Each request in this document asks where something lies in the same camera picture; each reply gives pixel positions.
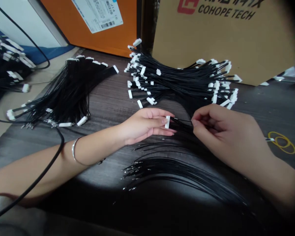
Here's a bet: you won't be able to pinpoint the white connector with black wires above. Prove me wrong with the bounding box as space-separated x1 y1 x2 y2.
164 116 200 134

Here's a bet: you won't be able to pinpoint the person's right hand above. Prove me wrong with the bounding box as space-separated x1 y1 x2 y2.
191 104 274 177

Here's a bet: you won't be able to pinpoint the brown cardboard box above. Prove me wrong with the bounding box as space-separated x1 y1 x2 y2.
151 0 295 87

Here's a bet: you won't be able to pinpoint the person's left hand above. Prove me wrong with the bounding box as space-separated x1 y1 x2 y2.
118 108 178 146

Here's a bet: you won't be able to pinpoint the bundle of half-finished wire harnesses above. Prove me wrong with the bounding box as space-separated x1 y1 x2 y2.
6 55 120 129

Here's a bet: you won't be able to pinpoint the bundle of loose black wires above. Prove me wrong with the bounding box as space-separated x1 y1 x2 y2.
113 137 268 222

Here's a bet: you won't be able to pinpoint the white panel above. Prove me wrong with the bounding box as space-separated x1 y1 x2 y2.
0 0 69 49

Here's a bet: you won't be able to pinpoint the orange box with white label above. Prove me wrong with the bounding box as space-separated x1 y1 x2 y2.
39 0 141 59

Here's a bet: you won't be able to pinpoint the yellow rubber bands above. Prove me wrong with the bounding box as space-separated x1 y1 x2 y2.
265 131 295 155

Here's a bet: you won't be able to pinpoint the clear plastic bag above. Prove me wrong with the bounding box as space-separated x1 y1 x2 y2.
259 64 295 87

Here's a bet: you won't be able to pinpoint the pile of finished wire harnesses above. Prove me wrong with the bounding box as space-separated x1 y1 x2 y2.
124 38 243 110

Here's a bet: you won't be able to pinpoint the thick black cable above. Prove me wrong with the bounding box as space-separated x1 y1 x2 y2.
0 0 65 223

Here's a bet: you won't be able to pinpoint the heap of black wire harnesses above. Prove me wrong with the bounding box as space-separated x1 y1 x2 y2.
0 23 37 115

